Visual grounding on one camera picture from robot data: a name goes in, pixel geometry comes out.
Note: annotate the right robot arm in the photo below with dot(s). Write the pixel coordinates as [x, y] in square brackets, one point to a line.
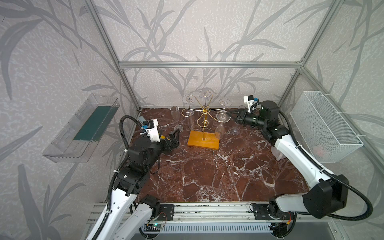
[328, 192]

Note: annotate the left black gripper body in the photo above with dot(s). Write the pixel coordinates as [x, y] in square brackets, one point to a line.
[164, 146]

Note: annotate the clear wine glass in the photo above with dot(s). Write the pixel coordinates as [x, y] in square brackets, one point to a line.
[207, 97]
[175, 112]
[188, 100]
[222, 118]
[234, 131]
[225, 103]

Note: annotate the pink item in basket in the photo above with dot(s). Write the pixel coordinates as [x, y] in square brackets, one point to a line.
[320, 151]

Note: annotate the gold wire glass rack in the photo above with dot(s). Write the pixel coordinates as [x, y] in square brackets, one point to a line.
[202, 138]

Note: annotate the lilac mug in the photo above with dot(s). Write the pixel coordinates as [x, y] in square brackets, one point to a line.
[277, 154]

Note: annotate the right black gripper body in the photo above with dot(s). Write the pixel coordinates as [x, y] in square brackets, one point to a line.
[251, 120]

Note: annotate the clear plastic wall shelf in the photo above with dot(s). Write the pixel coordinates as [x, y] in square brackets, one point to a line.
[79, 138]

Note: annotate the white wire basket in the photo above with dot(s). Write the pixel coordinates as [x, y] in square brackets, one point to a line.
[319, 123]

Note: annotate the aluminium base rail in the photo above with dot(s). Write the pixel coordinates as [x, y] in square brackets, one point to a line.
[216, 212]

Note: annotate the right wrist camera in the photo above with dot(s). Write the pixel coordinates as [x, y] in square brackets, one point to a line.
[251, 103]

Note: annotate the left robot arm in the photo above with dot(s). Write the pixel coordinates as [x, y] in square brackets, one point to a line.
[129, 179]

